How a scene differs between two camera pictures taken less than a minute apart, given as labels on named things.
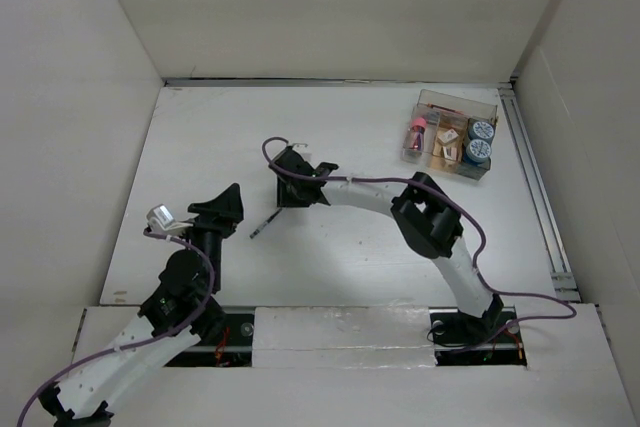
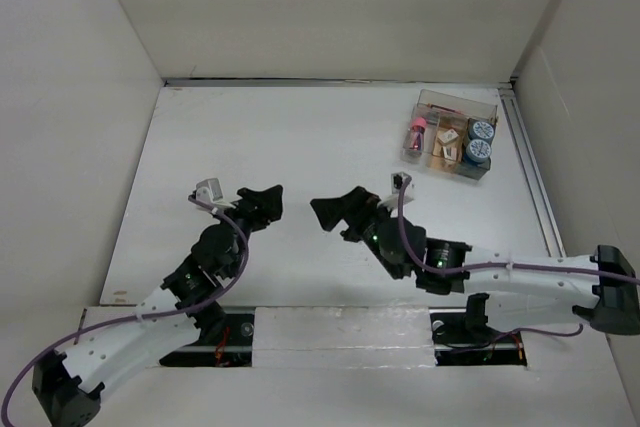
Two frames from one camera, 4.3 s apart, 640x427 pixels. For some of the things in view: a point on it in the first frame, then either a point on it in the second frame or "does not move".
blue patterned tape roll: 478,150 does not move
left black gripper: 221,214 to 259,208
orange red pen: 444,108 does not move
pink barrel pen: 433,119 does not move
